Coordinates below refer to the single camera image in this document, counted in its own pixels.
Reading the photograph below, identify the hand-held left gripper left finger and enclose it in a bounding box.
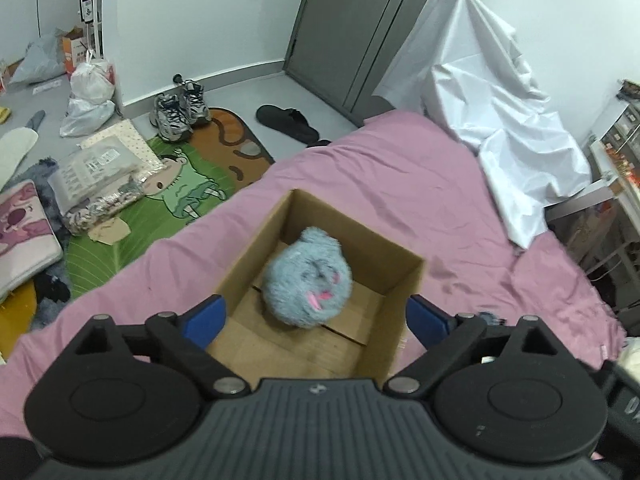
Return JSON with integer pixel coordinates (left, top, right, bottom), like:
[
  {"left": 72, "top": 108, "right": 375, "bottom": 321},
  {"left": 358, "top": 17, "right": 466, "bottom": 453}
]
[{"left": 67, "top": 294, "right": 252, "bottom": 396}]

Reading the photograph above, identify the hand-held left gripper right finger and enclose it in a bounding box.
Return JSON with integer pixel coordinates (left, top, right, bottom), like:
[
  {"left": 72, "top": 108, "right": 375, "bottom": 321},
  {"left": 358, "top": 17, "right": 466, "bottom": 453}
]
[{"left": 384, "top": 294, "right": 581, "bottom": 395}]

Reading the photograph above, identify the brown cardboard box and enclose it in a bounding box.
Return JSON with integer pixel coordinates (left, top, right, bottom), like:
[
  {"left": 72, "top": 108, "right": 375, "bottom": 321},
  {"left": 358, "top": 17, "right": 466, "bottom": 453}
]
[{"left": 205, "top": 189, "right": 426, "bottom": 386}]

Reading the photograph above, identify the grey fluffy plush toy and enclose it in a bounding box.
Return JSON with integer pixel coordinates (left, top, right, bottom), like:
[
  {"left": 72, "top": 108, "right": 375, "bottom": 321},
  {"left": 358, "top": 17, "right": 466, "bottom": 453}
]
[{"left": 262, "top": 226, "right": 354, "bottom": 331}]

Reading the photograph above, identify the cream soft cloth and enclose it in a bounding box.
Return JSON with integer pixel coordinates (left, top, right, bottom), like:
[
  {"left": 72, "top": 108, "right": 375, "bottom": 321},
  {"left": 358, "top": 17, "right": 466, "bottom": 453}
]
[{"left": 617, "top": 337, "right": 640, "bottom": 368}]

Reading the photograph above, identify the cartoon floor mat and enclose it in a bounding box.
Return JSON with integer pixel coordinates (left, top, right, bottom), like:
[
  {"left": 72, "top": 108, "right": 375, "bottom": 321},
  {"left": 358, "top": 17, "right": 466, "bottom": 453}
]
[{"left": 67, "top": 107, "right": 276, "bottom": 301}]

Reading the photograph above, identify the speckled patterned package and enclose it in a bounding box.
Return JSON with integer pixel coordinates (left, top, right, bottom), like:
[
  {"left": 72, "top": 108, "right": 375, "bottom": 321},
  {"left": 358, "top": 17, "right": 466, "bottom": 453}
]
[{"left": 65, "top": 180, "right": 146, "bottom": 236}]

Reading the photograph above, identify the pink bed sheet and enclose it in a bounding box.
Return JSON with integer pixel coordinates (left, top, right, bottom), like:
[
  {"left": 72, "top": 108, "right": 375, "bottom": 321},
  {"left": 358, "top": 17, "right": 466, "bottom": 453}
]
[{"left": 0, "top": 110, "right": 626, "bottom": 441}]

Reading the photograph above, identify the grey clear-wrapped package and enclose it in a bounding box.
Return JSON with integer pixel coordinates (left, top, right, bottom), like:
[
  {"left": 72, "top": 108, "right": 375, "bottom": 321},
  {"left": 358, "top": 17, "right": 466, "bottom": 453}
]
[{"left": 47, "top": 147, "right": 146, "bottom": 216}]

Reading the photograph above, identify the yellow floor mat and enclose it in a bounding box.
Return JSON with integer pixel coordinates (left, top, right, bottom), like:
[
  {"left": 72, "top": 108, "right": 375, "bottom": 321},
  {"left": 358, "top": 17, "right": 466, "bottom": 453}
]
[{"left": 0, "top": 277, "right": 38, "bottom": 361}]

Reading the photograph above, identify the floral patterned package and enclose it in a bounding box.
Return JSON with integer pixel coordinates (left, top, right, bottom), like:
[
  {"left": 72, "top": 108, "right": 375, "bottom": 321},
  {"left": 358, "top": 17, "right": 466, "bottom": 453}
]
[{"left": 80, "top": 120, "right": 168, "bottom": 186}]

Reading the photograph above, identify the pink cushion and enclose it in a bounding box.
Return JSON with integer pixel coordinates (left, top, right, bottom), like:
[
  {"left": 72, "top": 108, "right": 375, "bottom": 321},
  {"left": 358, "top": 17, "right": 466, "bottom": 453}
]
[{"left": 0, "top": 179, "right": 65, "bottom": 301}]

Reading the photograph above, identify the grey sneaker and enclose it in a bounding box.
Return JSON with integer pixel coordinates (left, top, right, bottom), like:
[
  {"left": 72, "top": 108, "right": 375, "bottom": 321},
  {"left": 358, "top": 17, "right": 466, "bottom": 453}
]
[
  {"left": 150, "top": 92, "right": 193, "bottom": 142},
  {"left": 175, "top": 75, "right": 213, "bottom": 126}
]

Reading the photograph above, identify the black slipper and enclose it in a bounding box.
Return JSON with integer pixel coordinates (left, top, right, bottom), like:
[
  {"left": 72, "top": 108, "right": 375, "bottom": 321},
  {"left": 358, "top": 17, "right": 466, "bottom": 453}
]
[{"left": 256, "top": 105, "right": 320, "bottom": 145}]

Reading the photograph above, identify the white desk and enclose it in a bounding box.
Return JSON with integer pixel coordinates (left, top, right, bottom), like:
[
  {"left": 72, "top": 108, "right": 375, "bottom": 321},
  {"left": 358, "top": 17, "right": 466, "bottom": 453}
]
[{"left": 545, "top": 130, "right": 640, "bottom": 311}]

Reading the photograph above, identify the crumpled white plastic bag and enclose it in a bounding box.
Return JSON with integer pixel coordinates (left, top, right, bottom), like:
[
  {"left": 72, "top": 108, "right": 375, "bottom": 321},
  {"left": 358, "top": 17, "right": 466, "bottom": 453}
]
[{"left": 59, "top": 97, "right": 117, "bottom": 138}]

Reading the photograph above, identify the white cloth cover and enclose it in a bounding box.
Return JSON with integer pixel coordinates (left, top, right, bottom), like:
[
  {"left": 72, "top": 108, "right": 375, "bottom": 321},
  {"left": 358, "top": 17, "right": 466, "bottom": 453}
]
[{"left": 371, "top": 0, "right": 593, "bottom": 250}]

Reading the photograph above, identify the white slipper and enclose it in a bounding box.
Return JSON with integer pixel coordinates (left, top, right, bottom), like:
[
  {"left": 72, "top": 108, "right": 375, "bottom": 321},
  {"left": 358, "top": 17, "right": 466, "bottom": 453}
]
[{"left": 0, "top": 127, "right": 40, "bottom": 191}]

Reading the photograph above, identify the small drawer organizer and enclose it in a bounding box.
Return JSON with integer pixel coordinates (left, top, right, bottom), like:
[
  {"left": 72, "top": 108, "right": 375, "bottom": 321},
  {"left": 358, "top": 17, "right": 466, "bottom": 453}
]
[{"left": 597, "top": 100, "right": 640, "bottom": 161}]

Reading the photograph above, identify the orange and white carton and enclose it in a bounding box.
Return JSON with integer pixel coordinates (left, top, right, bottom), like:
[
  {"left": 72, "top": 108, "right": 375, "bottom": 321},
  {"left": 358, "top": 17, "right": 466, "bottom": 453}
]
[{"left": 61, "top": 26, "right": 96, "bottom": 77}]

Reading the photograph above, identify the white narrow rack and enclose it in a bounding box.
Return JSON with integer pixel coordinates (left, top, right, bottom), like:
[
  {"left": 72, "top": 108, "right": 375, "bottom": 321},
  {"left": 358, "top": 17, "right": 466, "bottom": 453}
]
[{"left": 82, "top": 0, "right": 106, "bottom": 58}]

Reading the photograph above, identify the grey parcel bag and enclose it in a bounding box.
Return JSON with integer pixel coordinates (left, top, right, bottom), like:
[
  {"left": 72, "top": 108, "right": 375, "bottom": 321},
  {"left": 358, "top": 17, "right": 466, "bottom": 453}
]
[{"left": 9, "top": 30, "right": 68, "bottom": 86}]

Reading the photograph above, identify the grey door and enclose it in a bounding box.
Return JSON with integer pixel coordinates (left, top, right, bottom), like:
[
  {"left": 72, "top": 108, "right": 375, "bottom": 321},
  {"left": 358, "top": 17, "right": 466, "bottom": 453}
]
[{"left": 284, "top": 0, "right": 501, "bottom": 128}]

